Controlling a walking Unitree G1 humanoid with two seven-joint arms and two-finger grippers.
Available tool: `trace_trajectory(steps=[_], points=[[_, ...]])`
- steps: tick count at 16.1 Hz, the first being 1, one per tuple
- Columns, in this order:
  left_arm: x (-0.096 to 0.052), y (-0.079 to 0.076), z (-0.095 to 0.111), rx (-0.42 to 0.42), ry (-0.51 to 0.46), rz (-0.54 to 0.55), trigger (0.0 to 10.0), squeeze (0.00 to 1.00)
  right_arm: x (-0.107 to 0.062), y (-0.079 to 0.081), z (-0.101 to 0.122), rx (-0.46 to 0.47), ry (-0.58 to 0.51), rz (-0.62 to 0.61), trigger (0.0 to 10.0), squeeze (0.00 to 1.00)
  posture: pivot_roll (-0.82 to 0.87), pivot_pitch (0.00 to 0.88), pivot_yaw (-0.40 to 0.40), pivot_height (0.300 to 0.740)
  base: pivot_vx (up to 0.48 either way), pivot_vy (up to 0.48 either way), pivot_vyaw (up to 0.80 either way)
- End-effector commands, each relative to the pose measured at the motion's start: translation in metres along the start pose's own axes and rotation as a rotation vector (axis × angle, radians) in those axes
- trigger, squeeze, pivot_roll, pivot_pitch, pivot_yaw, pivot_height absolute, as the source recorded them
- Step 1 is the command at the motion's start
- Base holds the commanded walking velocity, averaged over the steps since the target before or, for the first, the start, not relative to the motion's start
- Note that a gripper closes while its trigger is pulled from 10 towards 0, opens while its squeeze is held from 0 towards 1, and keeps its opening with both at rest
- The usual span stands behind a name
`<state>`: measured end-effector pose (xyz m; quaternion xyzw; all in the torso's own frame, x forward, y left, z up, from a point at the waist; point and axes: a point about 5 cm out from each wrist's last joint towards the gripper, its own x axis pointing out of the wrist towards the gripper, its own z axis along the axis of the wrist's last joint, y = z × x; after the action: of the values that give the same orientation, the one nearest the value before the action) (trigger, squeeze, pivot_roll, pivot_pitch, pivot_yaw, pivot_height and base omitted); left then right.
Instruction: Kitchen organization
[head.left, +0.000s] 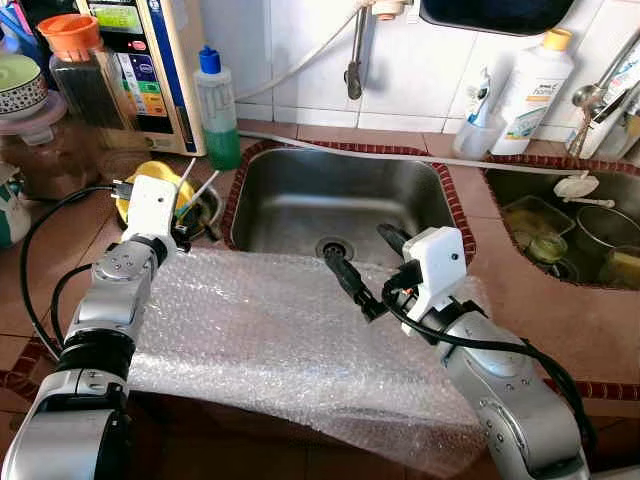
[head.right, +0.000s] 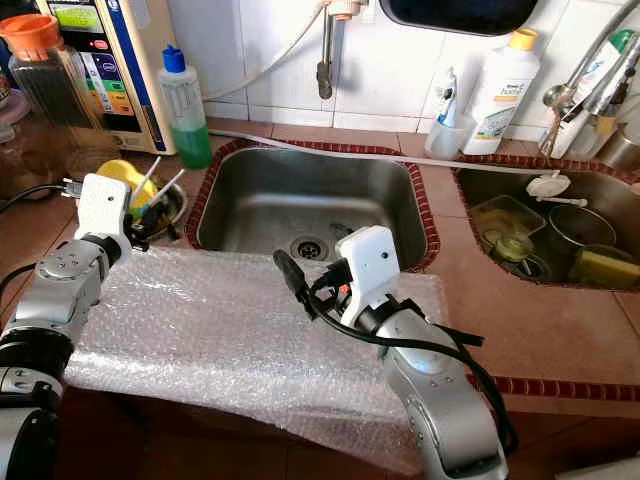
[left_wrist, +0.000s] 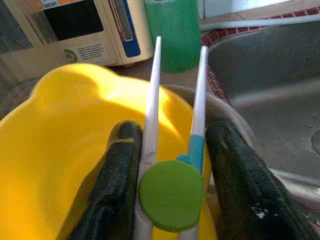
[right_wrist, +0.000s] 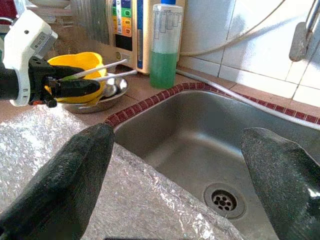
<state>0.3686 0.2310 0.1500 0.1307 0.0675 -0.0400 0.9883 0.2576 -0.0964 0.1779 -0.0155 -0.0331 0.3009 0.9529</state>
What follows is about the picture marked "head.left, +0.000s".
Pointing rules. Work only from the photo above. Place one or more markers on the yellow plastic cup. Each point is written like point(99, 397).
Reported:
point(155, 168)

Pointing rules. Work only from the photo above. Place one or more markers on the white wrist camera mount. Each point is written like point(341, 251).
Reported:
point(435, 260)
point(150, 205)

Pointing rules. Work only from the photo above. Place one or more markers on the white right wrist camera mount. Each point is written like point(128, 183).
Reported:
point(435, 260)

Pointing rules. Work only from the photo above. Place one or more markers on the brown-filled jar pink lid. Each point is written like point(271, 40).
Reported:
point(50, 160)

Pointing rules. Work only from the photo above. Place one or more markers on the black pan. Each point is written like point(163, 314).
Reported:
point(490, 15)

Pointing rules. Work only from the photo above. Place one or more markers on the green white mug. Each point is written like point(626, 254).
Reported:
point(12, 215)

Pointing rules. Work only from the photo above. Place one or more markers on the small glass cup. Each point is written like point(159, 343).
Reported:
point(548, 247)

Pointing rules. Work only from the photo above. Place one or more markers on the silver faucet spout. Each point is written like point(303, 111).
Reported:
point(357, 60)

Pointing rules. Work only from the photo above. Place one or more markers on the white detergent bottle orange cap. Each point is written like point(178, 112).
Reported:
point(530, 100)

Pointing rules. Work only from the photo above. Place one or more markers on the silver metal fork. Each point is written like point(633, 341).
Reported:
point(187, 170)

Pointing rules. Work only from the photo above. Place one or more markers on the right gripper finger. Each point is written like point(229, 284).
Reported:
point(393, 238)
point(352, 283)

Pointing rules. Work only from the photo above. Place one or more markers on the stainless steel bowl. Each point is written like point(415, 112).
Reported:
point(212, 212)

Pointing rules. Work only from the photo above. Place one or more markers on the clear bubble wrap sheet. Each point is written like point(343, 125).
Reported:
point(280, 330)

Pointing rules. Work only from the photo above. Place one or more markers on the orange-lid glass jar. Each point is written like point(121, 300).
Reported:
point(90, 95)

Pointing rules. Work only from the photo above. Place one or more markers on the beige water ionizer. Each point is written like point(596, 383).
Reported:
point(165, 70)

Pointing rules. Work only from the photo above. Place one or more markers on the green-lid patterned container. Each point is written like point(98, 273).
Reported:
point(20, 85)

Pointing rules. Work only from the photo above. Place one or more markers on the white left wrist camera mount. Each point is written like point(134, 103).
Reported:
point(150, 205)

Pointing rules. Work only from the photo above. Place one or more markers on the clear plastic food container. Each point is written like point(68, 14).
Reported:
point(525, 215)

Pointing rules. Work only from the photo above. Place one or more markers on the silver metal spoon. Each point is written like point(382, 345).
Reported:
point(206, 184)

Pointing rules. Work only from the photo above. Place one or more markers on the white rigid pipe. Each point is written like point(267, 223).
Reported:
point(350, 144)

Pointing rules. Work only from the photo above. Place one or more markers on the stainless steel pot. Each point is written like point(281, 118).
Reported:
point(610, 225)

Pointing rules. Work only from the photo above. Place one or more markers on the blue white toothbrush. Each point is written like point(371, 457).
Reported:
point(481, 95)

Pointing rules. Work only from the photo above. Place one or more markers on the stainless steel sink basin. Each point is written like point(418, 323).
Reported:
point(300, 195)
point(540, 185)

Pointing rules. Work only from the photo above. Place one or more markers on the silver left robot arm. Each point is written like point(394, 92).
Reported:
point(110, 290)

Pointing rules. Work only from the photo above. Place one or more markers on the clear plastic cup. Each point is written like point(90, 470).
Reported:
point(478, 140)

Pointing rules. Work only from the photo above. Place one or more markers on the green dish soap bottle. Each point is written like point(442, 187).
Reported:
point(222, 145)

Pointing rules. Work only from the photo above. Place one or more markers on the silver ladle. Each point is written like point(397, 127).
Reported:
point(584, 100)

